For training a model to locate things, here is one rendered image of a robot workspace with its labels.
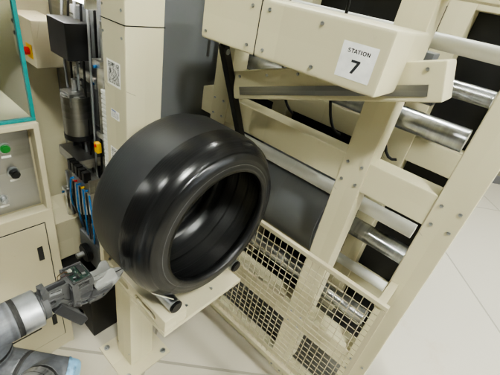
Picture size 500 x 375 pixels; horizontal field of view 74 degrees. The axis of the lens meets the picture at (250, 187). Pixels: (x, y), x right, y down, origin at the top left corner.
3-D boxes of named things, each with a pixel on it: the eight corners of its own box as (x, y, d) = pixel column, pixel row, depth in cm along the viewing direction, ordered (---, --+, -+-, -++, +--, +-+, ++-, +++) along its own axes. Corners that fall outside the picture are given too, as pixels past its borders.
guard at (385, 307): (191, 286, 189) (204, 183, 152) (194, 284, 190) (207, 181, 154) (325, 411, 145) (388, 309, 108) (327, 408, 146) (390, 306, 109)
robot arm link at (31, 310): (29, 342, 75) (13, 315, 80) (52, 329, 79) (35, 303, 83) (22, 317, 71) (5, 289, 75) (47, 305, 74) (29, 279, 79)
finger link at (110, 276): (129, 263, 90) (95, 279, 84) (129, 278, 93) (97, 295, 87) (122, 257, 92) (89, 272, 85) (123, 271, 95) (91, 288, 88)
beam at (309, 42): (199, 36, 107) (204, -17, 99) (250, 38, 125) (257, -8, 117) (372, 100, 77) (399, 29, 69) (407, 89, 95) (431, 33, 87)
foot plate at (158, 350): (99, 348, 180) (98, 346, 179) (142, 320, 198) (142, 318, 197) (126, 385, 167) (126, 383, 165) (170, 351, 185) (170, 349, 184)
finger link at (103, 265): (122, 257, 92) (89, 272, 85) (123, 271, 95) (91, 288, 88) (116, 250, 93) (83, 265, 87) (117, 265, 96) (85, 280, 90)
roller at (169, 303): (110, 251, 121) (117, 241, 121) (119, 253, 125) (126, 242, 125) (169, 314, 104) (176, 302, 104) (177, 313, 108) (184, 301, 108)
